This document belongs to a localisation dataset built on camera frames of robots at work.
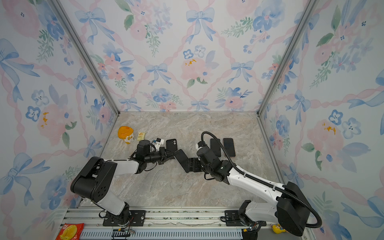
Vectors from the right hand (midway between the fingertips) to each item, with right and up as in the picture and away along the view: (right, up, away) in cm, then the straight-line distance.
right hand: (190, 161), depth 80 cm
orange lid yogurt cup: (-41, +14, +15) cm, 46 cm away
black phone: (-5, 0, +6) cm, 8 cm away
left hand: (-8, +3, +6) cm, 11 cm away
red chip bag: (-55, -30, -11) cm, 64 cm away
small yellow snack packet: (-35, +12, +24) cm, 44 cm away
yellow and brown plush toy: (+40, -29, -11) cm, 51 cm away
